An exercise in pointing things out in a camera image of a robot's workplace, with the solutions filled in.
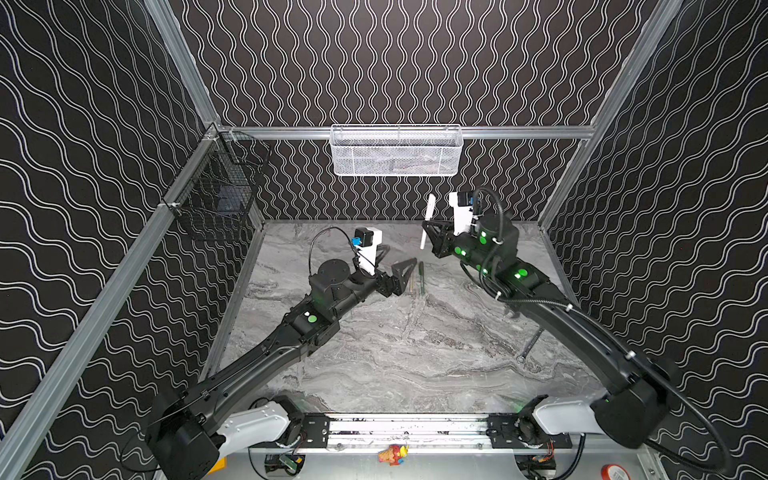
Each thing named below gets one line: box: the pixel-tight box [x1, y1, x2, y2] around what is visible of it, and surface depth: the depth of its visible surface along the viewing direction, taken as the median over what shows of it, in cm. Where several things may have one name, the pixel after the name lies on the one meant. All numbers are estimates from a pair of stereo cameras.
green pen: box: [419, 261, 425, 295], surface depth 107 cm
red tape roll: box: [601, 464, 631, 480], surface depth 69 cm
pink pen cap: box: [425, 193, 436, 221], surface depth 69 cm
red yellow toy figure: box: [378, 444, 409, 467], surface depth 70 cm
